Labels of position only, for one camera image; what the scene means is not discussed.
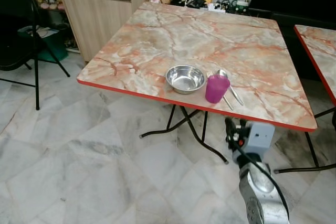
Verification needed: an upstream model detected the purple plastic cup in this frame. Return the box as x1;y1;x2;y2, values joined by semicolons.
205;74;230;104

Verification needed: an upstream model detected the steel spoon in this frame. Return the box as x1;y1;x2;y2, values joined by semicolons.
217;69;244;105

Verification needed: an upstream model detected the steel fork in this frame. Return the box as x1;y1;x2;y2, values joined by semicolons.
206;70;234;111

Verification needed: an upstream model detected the steel bowl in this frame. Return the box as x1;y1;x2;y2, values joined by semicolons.
165;65;206;94

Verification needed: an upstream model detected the orange marble folding table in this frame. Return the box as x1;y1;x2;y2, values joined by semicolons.
294;24;336;119
77;1;336;175

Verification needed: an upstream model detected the black pouch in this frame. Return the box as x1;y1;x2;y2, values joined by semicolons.
187;0;208;9

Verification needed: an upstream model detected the light wood cabinet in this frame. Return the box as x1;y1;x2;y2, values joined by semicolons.
52;0;155;62

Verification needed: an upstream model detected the green bin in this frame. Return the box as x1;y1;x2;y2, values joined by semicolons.
18;25;69;63

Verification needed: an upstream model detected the black tripod stand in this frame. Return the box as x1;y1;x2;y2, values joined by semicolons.
0;0;71;111

